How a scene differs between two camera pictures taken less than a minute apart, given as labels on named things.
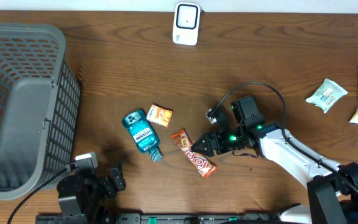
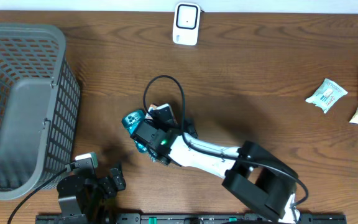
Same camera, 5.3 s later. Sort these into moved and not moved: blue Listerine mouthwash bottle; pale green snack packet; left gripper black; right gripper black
Moved: right gripper black
Not moved: pale green snack packet; left gripper black; blue Listerine mouthwash bottle
